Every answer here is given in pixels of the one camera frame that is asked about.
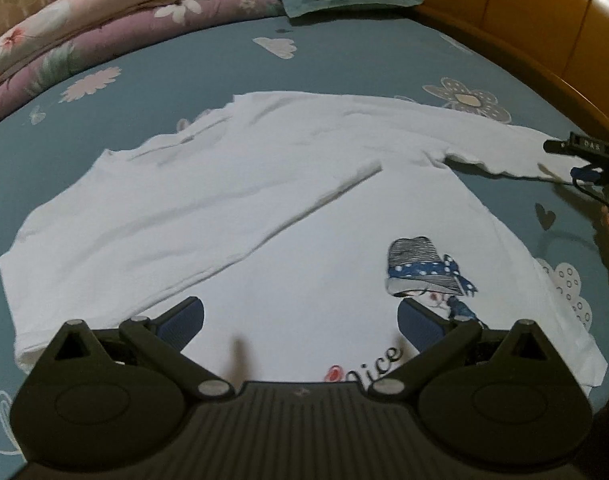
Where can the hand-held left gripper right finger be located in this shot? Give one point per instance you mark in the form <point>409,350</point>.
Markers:
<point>417,322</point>

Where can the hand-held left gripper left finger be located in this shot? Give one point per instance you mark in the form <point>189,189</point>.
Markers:
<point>184,322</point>

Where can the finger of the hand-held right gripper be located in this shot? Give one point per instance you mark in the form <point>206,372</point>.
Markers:
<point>584,147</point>
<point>587,176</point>

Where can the white long-sleeve printed shirt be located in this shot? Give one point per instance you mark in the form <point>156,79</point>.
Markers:
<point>234,185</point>

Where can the wooden headboard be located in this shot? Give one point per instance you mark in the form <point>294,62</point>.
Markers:
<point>534,10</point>

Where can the purple floral quilt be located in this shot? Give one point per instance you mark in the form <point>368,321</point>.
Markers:
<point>134,27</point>

